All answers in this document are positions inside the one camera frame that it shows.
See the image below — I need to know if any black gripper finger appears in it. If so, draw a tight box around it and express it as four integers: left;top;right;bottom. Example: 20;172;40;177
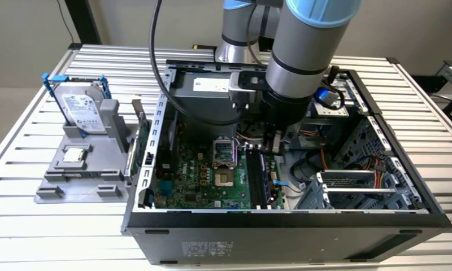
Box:
263;130;288;155

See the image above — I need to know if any black RAM slot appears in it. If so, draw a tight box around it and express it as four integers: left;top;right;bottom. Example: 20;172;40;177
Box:
251;144;263;210
246;144;258;210
255;144;266;210

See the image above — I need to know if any round black cooler fan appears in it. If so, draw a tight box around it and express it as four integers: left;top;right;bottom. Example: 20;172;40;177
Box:
238;120;266;138

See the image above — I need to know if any grey metal drive cage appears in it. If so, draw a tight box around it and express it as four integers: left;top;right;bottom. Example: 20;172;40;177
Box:
286;69;361;150

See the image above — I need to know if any CPU socket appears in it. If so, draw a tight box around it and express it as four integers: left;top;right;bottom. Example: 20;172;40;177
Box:
214;168;235;187

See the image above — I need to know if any grey power supply box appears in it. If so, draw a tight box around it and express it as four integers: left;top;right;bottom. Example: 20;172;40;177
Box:
172;72;243;142

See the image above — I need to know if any green motherboard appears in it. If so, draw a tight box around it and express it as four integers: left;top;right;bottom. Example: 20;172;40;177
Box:
154;137;288;211

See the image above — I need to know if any grey metal disk bay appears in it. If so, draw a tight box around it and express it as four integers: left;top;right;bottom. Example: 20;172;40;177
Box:
296;168;429;211

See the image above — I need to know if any graphics card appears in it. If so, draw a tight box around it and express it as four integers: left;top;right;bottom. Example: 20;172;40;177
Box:
123;97;155;186

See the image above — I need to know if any black open PC case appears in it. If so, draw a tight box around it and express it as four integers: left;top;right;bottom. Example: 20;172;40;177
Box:
119;58;452;266

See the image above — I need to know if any grey parts rack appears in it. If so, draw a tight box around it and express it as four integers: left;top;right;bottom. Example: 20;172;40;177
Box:
34;97;136;204

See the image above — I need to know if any hard disk in blue carrier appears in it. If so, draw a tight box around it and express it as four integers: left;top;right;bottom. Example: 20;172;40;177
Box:
42;72;112;139

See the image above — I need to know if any silver CPU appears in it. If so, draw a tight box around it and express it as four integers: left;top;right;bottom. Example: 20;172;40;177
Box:
60;146;88;164

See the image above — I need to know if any black looped cable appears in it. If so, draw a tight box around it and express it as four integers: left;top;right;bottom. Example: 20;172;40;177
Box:
288;152;324;195

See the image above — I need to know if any orange wire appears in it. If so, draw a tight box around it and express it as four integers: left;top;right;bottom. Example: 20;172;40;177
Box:
298;128;328;172

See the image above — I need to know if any metal socket cover frame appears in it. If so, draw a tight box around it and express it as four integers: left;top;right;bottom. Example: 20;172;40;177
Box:
211;136;239;168

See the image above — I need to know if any red yellow power wire bundle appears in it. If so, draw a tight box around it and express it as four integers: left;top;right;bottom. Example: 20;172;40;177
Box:
362;154;387;185

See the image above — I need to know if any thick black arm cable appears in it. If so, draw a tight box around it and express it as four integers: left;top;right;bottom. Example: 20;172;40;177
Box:
148;0;248;127

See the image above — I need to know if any black metal post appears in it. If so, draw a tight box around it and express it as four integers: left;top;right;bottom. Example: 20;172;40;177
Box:
66;0;103;46

